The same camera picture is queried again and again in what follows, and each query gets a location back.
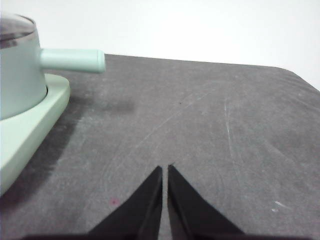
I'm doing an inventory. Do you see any mint green breakfast machine base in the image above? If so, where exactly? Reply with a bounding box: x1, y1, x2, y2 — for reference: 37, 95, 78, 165
0, 73, 71, 197

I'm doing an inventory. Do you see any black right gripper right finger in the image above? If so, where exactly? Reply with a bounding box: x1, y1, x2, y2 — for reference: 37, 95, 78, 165
167, 163, 248, 240

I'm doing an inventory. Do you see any mint green steamer pot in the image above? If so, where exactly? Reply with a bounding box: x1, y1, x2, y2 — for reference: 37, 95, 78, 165
0, 32, 106, 121

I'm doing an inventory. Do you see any glass lid with green knob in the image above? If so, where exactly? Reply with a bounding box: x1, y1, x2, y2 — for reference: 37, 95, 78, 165
0, 13, 36, 48

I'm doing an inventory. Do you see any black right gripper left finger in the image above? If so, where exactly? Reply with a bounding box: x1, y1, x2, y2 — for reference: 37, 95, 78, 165
87, 165, 164, 240

